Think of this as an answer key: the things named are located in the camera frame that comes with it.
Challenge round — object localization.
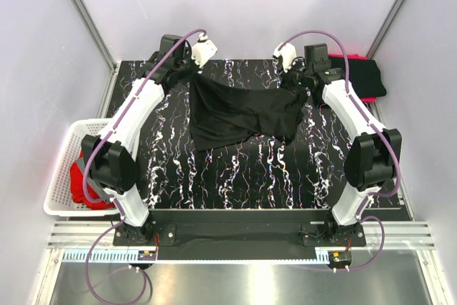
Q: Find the black t-shirt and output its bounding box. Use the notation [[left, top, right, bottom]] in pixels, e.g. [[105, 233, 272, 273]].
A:
[[348, 54, 387, 102], [189, 74, 308, 151]]

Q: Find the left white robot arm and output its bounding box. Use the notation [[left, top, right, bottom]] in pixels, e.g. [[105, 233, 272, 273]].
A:
[[81, 33, 218, 245]]

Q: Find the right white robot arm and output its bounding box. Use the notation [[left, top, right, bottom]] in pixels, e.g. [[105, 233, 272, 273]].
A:
[[273, 43, 402, 247]]

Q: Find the folded black t-shirt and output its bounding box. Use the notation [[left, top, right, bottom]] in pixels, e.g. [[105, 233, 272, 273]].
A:
[[348, 54, 387, 102]]

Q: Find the grey t-shirt in basket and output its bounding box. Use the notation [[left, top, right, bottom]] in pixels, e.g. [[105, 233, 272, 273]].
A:
[[76, 157, 111, 205]]

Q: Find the red t-shirt in basket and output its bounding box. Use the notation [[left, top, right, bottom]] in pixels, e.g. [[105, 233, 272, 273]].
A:
[[70, 152, 114, 211]]

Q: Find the white plastic basket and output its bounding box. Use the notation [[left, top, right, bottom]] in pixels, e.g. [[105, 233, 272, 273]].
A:
[[43, 119, 119, 217]]

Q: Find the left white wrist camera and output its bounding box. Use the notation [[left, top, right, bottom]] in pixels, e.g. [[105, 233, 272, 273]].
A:
[[191, 33, 218, 68]]

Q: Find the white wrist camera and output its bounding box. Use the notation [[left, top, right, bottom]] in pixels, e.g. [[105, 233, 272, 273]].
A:
[[191, 33, 218, 68], [273, 42, 297, 72]]

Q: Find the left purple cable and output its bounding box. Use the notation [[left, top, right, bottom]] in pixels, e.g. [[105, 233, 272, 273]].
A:
[[82, 28, 208, 302]]

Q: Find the purple cable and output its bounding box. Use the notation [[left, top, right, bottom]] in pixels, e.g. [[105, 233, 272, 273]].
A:
[[82, 28, 208, 302], [278, 30, 403, 272]]

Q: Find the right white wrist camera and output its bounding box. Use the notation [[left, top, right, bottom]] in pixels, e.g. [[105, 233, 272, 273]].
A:
[[273, 42, 297, 72]]

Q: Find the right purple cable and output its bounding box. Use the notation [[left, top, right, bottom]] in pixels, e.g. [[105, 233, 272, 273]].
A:
[[278, 30, 403, 272]]

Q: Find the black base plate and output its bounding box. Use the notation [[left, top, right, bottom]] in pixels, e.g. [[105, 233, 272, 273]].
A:
[[114, 209, 366, 262]]

